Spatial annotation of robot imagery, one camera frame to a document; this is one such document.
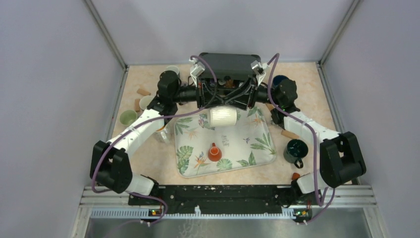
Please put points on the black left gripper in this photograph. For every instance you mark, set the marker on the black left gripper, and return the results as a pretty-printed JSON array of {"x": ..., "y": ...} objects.
[{"x": 206, "y": 96}]

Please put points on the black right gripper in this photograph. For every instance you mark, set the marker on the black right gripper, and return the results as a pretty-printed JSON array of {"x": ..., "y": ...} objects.
[{"x": 244, "y": 97}]

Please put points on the white ribbed mug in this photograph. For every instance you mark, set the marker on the white ribbed mug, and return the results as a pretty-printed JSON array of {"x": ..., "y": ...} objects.
[{"x": 222, "y": 116}]

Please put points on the dark blue mug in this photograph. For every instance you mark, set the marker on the dark blue mug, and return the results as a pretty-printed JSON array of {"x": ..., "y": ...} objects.
[{"x": 277, "y": 80}]

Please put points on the light blue dotted mug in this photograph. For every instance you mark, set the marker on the light blue dotted mug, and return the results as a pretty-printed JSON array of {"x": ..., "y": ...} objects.
[{"x": 173, "y": 68}]

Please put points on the small orange cup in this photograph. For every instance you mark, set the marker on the small orange cup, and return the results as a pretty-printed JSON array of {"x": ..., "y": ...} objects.
[{"x": 214, "y": 153}]

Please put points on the black glossy mug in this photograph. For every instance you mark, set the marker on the black glossy mug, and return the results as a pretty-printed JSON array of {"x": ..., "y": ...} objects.
[{"x": 145, "y": 101}]

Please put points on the dark teal mug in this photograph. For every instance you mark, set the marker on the dark teal mug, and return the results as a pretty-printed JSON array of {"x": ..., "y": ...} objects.
[{"x": 295, "y": 151}]

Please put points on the light green mug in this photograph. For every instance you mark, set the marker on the light green mug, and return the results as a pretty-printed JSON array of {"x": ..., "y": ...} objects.
[{"x": 128, "y": 117}]

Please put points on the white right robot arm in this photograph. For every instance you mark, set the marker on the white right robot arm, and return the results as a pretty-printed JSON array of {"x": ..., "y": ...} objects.
[{"x": 338, "y": 154}]

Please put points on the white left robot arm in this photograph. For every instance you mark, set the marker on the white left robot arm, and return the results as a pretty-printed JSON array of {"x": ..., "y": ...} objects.
[{"x": 110, "y": 165}]

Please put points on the dark green carrying case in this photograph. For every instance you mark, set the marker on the dark green carrying case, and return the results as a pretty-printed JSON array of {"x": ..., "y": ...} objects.
[{"x": 235, "y": 66}]

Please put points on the floral white serving tray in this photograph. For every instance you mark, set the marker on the floral white serving tray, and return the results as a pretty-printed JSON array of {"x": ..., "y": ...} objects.
[{"x": 246, "y": 144}]

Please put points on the wooden block right rear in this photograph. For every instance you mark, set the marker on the wooden block right rear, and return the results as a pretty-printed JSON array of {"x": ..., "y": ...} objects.
[{"x": 289, "y": 134}]

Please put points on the wooden block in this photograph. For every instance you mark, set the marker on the wooden block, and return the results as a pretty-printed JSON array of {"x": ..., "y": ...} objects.
[
  {"x": 143, "y": 92},
  {"x": 137, "y": 107},
  {"x": 289, "y": 134}
]

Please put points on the wooden block left upper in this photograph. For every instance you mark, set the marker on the wooden block left upper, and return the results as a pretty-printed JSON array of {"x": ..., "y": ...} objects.
[{"x": 143, "y": 92}]

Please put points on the wooden block left lower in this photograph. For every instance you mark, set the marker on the wooden block left lower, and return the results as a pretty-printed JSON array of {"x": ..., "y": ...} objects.
[{"x": 137, "y": 107}]

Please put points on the small red-brown block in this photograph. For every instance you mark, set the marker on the small red-brown block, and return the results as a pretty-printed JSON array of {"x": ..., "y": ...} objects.
[{"x": 295, "y": 176}]

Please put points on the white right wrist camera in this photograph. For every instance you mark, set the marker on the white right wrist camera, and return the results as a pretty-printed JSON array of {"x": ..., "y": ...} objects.
[{"x": 260, "y": 70}]

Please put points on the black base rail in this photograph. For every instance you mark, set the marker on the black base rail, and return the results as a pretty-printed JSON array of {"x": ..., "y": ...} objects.
[{"x": 224, "y": 199}]

